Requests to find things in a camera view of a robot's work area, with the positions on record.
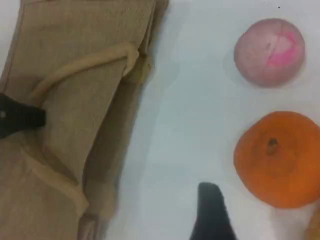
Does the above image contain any striped long bread roll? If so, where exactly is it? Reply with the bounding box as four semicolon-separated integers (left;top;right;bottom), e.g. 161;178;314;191
271;206;320;240

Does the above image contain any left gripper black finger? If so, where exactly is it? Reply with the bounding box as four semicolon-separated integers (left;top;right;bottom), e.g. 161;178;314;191
0;93;47;140

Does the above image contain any brown jute tote bag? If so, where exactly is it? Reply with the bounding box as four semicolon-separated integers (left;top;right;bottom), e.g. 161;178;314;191
0;0;170;240

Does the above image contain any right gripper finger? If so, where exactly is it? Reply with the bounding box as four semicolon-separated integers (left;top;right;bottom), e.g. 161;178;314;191
188;181;238;240

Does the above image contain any pink toy peach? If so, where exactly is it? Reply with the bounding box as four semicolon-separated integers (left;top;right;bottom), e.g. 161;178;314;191
233;17;306;88

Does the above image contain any orange toy fruit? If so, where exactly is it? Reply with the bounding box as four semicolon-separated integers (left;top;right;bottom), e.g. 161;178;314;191
233;111;320;210

